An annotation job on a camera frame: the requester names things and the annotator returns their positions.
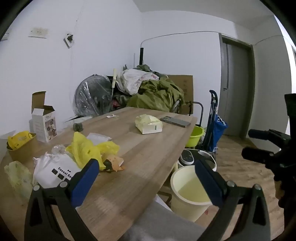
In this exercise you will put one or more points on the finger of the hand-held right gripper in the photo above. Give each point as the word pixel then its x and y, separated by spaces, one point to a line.
pixel 261 134
pixel 256 154

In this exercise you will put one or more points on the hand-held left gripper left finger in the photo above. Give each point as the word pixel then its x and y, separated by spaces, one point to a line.
pixel 84 183

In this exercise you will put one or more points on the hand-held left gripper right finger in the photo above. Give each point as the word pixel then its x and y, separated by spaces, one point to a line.
pixel 208 183

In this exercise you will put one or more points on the cream plastic waste bin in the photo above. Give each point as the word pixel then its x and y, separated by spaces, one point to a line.
pixel 185 204

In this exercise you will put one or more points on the yellow plastic bag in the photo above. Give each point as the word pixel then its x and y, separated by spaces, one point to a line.
pixel 81 150

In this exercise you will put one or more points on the orange snack wrapper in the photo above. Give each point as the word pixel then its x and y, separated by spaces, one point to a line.
pixel 114 161

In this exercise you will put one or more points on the clear plastic wrap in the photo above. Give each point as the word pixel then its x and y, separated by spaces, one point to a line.
pixel 58 149

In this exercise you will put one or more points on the white packet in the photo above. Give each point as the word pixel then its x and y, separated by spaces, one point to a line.
pixel 97 138

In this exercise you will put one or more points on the pale green tissue packet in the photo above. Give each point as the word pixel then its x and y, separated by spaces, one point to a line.
pixel 17 178

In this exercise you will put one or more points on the white foot bath machine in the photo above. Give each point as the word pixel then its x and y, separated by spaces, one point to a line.
pixel 188 156

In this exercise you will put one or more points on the blue shopping trolley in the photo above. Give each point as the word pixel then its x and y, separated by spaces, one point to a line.
pixel 218 129

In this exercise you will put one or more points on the lime green plastic basin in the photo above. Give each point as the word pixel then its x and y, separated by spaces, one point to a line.
pixel 194 136

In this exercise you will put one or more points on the grey door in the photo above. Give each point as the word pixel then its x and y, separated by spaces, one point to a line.
pixel 235 92

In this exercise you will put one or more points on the small green crumpled lump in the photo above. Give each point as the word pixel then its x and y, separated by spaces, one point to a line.
pixel 78 127

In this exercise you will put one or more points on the white cloth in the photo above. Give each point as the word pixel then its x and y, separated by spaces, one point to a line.
pixel 161 222

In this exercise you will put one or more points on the flat white box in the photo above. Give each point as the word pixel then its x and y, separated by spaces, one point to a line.
pixel 76 118

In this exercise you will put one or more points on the grey smartphone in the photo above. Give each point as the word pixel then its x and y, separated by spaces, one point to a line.
pixel 175 121

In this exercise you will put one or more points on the brown paper bowl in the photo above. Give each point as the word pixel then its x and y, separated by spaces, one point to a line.
pixel 23 150

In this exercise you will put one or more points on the open white carton box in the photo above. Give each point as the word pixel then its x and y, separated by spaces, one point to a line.
pixel 42 125

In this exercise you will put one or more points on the small white torn wrapper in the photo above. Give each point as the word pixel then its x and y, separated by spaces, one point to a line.
pixel 112 116

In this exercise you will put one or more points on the yellow bag in bowl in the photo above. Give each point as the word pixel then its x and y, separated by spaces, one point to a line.
pixel 19 139

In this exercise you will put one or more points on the yellow tissue pack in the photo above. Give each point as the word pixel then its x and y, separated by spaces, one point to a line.
pixel 148 125

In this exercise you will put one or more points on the plastic-wrapped standing fan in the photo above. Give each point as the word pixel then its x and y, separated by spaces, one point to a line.
pixel 90 97

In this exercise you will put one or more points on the brown cardboard sheet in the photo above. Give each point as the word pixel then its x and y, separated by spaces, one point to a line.
pixel 186 85

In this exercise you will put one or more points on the olive green cloth pile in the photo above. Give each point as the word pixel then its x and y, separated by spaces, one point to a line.
pixel 157 95

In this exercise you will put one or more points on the white printed plastic bag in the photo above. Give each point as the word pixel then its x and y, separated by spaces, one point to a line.
pixel 129 81

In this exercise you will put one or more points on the black upright pole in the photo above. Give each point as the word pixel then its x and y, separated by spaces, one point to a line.
pixel 141 55

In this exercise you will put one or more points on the metal chair frame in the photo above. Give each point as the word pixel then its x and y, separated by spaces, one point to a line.
pixel 199 104

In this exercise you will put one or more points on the broken wall socket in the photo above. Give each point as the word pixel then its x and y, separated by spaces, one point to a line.
pixel 69 39

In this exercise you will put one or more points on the dirty white wall plate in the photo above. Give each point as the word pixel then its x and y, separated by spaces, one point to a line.
pixel 38 32

